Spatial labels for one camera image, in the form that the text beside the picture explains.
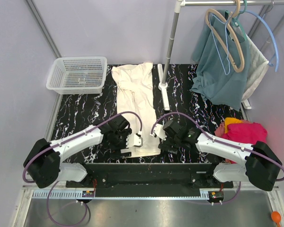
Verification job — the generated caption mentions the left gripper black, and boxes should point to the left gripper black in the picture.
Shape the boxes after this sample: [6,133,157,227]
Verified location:
[110,129,132,159]

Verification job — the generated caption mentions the cream white t shirt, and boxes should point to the cream white t shirt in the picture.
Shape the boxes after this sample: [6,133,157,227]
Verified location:
[111,62,160,157]

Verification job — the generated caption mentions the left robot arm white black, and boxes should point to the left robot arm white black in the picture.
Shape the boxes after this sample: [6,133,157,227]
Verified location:
[23,115,133,189]

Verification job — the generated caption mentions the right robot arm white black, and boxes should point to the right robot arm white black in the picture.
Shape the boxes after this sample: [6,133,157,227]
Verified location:
[151,120,282,192]

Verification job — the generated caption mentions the black marble pattern mat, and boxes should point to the black marble pattern mat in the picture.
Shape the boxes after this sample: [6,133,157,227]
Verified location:
[51,64,245,164]

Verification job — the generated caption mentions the white perforated plastic basket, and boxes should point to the white perforated plastic basket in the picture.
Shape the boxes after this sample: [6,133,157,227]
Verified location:
[46,56,107,95]

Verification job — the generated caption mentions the yellow object under shirt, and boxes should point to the yellow object under shirt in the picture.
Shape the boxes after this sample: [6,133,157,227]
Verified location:
[224,117,243,133]

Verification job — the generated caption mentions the pink red t shirt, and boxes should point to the pink red t shirt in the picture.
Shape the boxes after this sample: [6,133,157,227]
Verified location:
[221,122,268,164]

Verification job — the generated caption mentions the teal t shirt hanging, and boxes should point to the teal t shirt hanging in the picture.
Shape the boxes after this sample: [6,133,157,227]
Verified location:
[191,17,250,111]

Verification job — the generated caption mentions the metal clothes rack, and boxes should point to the metal clothes rack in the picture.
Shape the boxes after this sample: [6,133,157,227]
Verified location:
[158,0,284,112]

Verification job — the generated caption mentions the white grey towel hanging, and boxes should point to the white grey towel hanging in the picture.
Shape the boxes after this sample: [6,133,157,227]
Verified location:
[242,36,269,102]

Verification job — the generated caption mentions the orange ball object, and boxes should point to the orange ball object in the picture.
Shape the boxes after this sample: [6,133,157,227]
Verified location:
[271,211,282,227]

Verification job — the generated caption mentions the beige clothes hanger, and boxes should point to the beige clothes hanger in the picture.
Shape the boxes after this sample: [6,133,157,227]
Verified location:
[205,0,245,73]

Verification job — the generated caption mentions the green clothes hanger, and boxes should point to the green clothes hanger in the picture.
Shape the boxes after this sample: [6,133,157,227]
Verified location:
[231,0,248,40]

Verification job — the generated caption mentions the light blue thick hanger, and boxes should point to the light blue thick hanger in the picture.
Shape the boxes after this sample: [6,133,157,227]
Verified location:
[245,10,280,72]

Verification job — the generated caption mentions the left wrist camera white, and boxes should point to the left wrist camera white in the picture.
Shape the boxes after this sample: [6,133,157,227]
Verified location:
[126,128,143,148]

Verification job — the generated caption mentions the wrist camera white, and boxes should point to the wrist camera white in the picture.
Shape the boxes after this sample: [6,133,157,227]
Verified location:
[150,124,167,140]
[126,128,143,148]

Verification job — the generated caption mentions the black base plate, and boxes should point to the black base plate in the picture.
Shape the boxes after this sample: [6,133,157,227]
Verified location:
[66,163,233,188]

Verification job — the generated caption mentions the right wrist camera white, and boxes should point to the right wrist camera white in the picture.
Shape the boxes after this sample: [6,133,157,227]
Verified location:
[150,124,167,140]

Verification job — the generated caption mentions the aluminium frame rail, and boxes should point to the aluminium frame rail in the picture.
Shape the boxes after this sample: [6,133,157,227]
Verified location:
[22,183,279,190]

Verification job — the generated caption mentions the thin blue wire hanger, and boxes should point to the thin blue wire hanger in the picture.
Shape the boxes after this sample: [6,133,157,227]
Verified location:
[205,9,245,75]

